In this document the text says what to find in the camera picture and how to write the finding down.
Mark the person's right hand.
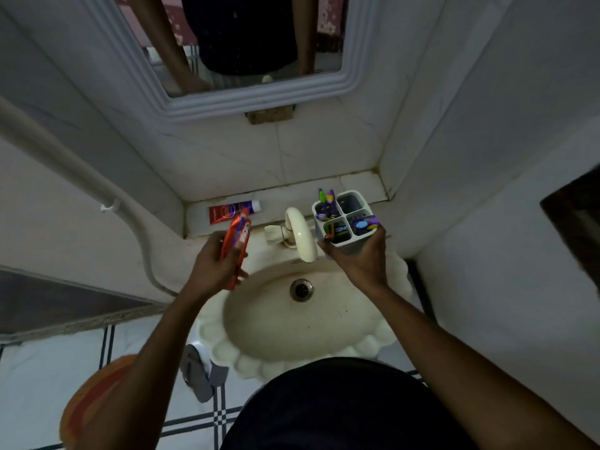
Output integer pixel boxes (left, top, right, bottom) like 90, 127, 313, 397
318, 225, 388, 298

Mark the person's left hand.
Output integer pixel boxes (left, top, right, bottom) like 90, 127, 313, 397
182, 230, 249, 309

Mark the white four-slot toothbrush holder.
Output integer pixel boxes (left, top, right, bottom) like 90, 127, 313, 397
312, 190, 379, 256

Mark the person's right forearm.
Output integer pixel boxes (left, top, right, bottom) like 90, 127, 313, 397
361, 281, 600, 450

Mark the person's left forearm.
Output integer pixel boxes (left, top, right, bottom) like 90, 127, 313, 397
70, 288, 221, 450

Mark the green and orange toothbrush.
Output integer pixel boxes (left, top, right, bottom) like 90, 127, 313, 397
325, 221, 351, 242

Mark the cream plastic faucet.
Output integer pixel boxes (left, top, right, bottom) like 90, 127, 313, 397
264, 207, 318, 264

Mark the red and blue toothpaste tube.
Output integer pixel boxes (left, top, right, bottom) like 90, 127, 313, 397
208, 200, 262, 226

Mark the purple and green toothbrush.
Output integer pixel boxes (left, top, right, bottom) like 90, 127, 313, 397
316, 188, 337, 222

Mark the metal sink drain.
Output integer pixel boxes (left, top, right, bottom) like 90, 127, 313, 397
290, 278, 315, 303

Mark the cream scalloped wash basin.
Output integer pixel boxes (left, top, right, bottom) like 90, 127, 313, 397
194, 224, 413, 383

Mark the grey flip-flop slipper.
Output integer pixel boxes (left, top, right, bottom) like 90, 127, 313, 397
180, 342, 231, 404

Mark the brown block under mirror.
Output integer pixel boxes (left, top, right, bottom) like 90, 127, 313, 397
246, 105, 296, 125

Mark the person's dark shirt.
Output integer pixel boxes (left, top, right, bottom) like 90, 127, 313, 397
220, 357, 479, 450

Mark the dark grey stone slab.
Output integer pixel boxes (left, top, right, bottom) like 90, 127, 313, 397
0, 266, 162, 345

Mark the white framed wall mirror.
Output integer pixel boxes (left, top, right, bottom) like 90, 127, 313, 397
79, 0, 372, 123

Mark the white wall pipe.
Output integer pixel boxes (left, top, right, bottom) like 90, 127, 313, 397
0, 95, 182, 298

